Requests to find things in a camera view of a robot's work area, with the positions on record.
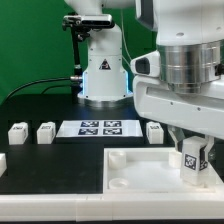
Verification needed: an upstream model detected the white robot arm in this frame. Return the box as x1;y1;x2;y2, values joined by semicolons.
63;0;224;147

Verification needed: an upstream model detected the white square tabletop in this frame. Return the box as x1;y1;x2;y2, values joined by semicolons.
103;148;224;193

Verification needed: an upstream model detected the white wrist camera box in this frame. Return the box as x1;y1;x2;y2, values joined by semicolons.
130;51;160;78

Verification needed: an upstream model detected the black cable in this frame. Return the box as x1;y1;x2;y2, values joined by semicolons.
0;76;73;104

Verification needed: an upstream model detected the black camera on stand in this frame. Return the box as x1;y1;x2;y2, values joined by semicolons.
62;12;115;104

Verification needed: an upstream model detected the white L-shaped fence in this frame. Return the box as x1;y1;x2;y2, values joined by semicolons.
0;150;224;223

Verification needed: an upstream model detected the white block left edge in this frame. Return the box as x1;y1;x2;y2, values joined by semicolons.
0;153;7;177

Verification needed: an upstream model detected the grey cable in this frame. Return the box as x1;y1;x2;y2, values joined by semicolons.
120;8;134;73

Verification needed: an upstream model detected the white marker sheet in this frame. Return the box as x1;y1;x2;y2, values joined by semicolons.
57;120;143;138

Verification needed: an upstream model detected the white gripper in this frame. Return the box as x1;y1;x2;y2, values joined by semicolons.
133;76;224;162

